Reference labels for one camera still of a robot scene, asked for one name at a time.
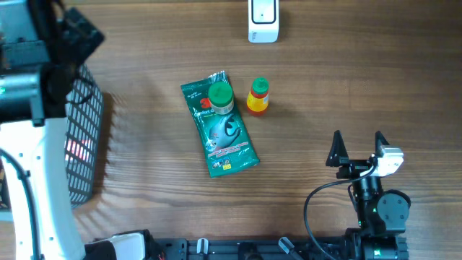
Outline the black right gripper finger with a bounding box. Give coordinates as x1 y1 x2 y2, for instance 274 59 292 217
375 131 389 155
326 130 349 167

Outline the red yellow sauce bottle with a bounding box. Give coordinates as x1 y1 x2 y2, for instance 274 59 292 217
246 77 269 116

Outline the green 3M gloves packet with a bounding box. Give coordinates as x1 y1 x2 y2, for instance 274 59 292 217
180 71 260 178

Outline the green lid jar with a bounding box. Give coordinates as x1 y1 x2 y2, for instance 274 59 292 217
208 81 234 115

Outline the small red white box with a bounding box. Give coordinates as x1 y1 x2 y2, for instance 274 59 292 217
65 139 93 163

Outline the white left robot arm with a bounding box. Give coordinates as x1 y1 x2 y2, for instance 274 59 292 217
1 1 104 259

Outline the white barcode scanner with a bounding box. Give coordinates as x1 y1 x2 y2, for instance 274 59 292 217
248 0 279 43

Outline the grey plastic shopping basket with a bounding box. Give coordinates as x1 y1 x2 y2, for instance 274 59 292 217
1 64 104 222

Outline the black right camera cable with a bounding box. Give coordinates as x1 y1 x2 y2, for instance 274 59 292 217
303 164 378 260

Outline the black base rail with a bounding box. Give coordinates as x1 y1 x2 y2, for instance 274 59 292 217
84 230 409 260

